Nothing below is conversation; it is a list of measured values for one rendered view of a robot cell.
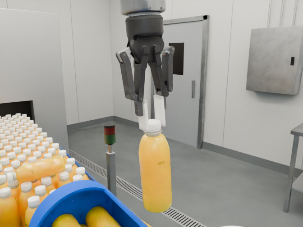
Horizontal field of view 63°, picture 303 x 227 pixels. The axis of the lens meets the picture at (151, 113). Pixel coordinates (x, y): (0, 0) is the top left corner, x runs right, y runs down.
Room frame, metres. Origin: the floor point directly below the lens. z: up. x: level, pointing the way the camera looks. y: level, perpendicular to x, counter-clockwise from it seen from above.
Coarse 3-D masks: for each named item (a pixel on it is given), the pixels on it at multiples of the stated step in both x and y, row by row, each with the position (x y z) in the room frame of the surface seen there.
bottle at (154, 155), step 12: (144, 132) 0.52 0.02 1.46; (156, 132) 0.52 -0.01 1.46; (144, 144) 0.51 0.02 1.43; (156, 144) 0.51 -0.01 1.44; (168, 144) 0.54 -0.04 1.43; (144, 156) 0.51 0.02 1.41; (156, 156) 0.50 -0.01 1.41; (168, 156) 0.52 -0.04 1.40; (144, 168) 0.51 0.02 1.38; (156, 168) 0.50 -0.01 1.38; (168, 168) 0.52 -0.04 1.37; (144, 180) 0.52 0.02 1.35; (156, 180) 0.50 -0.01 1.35; (168, 180) 0.52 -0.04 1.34; (144, 192) 0.52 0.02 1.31; (156, 192) 0.51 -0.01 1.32; (168, 192) 0.52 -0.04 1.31; (144, 204) 0.53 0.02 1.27; (156, 204) 0.51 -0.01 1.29; (168, 204) 0.52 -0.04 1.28
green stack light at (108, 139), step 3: (105, 135) 1.25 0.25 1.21; (108, 135) 1.24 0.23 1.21; (111, 135) 1.25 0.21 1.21; (114, 135) 1.26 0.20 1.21; (105, 138) 1.25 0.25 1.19; (108, 138) 1.24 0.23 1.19; (111, 138) 1.25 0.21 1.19; (114, 138) 1.26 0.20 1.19; (105, 141) 1.25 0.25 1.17; (108, 141) 1.24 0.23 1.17; (111, 141) 1.25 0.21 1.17; (114, 141) 1.25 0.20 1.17
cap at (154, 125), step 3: (150, 120) 0.54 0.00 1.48; (153, 120) 0.54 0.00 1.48; (156, 120) 0.54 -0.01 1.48; (159, 120) 0.54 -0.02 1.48; (150, 123) 0.52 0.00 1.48; (153, 123) 0.52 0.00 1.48; (156, 123) 0.52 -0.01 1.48; (159, 123) 0.52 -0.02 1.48; (150, 126) 0.51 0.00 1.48; (153, 126) 0.51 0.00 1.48; (156, 126) 0.52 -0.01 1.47; (159, 126) 0.52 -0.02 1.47; (150, 129) 0.51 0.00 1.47; (153, 129) 0.51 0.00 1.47; (156, 129) 0.52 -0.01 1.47; (159, 129) 0.52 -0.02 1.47
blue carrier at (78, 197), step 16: (64, 192) 0.65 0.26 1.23; (80, 192) 0.72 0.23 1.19; (96, 192) 0.75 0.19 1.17; (48, 208) 0.61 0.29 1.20; (64, 208) 0.69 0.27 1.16; (80, 208) 0.72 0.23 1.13; (112, 208) 0.78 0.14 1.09; (128, 208) 0.64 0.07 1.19; (32, 224) 0.61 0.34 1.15; (48, 224) 0.65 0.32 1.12; (128, 224) 0.70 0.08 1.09; (144, 224) 0.56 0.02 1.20
